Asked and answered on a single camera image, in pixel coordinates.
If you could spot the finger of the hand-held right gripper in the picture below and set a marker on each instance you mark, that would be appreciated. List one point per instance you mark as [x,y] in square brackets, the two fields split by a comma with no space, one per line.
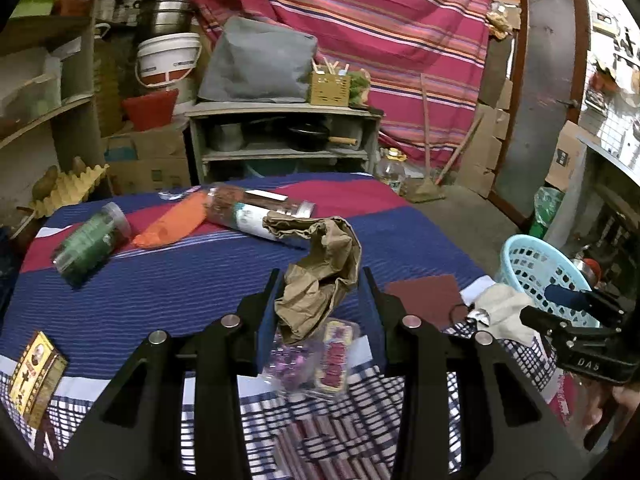
[545,324]
[565,296]

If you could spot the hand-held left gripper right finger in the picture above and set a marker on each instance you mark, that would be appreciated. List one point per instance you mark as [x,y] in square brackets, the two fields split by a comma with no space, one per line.
[372,310]

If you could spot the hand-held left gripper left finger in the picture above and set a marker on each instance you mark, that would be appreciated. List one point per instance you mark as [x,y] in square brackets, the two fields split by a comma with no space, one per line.
[267,320]

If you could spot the white paper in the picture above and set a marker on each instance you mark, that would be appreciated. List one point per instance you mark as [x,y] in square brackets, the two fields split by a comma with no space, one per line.
[505,305]

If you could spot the light blue plastic basket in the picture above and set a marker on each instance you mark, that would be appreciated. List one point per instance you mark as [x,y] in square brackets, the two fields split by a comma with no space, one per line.
[525,265]

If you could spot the brown paper bag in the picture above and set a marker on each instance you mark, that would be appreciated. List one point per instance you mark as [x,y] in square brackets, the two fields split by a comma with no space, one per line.
[325,255]

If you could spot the person's right hand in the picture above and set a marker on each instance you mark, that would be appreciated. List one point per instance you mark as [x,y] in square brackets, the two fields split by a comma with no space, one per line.
[630,410]

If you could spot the brown sandpaper sheet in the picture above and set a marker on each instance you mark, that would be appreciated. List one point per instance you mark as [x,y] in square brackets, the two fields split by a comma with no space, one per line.
[425,300]

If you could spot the purple bead blister pack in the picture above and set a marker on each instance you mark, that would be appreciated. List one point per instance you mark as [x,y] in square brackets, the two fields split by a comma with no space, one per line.
[335,355]

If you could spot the green plastic bag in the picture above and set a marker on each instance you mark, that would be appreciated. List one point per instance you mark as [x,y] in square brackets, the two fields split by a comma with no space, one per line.
[547,210]

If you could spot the clear jar with dark red contents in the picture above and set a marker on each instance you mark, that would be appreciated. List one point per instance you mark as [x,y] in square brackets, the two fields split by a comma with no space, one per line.
[235,205]

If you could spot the clear plastic oil bottle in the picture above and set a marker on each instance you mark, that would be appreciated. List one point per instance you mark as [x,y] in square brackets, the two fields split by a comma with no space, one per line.
[390,172]

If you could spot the cardboard box with black print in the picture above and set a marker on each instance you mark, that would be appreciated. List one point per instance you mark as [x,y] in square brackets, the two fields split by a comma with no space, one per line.
[565,155]

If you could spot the small clear plastic wrapper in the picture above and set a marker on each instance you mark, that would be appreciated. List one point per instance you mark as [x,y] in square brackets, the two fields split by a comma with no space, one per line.
[177,194]

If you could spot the flattened cardboard sheets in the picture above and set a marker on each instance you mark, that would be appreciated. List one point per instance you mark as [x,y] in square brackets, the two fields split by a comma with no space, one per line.
[487,150]

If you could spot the black frying pan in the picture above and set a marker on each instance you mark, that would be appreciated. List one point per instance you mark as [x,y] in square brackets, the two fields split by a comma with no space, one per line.
[307,135]

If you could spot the small steel pot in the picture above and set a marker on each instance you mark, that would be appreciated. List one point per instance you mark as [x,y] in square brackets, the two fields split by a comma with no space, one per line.
[227,137]

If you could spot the clear jar with green contents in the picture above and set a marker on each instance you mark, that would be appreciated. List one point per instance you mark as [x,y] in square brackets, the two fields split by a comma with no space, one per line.
[90,242]

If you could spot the cardboard box with blue label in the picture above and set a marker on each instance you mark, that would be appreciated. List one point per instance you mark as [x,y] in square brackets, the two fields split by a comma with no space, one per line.
[160,145]

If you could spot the small grey shelf unit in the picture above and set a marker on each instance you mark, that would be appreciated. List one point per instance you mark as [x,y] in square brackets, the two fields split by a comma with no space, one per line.
[280,110]

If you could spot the grey metal door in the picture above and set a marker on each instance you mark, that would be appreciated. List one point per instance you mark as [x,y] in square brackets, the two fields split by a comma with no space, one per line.
[545,85]

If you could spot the green leafy bunch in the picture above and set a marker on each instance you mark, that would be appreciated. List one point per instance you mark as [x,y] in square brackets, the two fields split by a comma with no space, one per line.
[359,87]

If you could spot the wooden utensil holder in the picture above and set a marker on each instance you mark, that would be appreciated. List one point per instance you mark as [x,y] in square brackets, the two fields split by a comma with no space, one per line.
[330,90]

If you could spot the paper egg carton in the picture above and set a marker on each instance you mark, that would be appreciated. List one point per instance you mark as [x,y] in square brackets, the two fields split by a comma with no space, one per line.
[75,185]

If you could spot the yellow printed box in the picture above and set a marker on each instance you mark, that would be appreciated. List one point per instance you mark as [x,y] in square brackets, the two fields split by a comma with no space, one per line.
[35,375]

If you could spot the red plastic basin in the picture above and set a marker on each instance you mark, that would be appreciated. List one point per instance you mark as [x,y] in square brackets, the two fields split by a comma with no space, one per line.
[150,107]

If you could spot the grey fabric bag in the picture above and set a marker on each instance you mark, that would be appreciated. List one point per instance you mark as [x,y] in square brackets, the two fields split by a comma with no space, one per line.
[255,65]

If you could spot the pink striped cloth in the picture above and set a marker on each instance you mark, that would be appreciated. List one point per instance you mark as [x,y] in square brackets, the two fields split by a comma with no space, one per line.
[375,35]

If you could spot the white plastic bucket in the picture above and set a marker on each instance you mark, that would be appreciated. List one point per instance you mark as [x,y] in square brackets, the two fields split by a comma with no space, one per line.
[167,57]

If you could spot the large steel pot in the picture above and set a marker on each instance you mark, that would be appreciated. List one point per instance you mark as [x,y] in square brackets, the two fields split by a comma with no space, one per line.
[165,15]

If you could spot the red packet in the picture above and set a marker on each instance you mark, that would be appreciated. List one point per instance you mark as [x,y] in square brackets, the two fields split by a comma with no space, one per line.
[75,0]

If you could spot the green plastic tray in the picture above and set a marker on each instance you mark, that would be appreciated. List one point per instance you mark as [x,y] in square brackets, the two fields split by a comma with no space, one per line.
[30,7]

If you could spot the wooden wall shelf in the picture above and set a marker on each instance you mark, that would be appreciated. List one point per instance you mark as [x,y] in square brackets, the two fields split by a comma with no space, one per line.
[40,27]

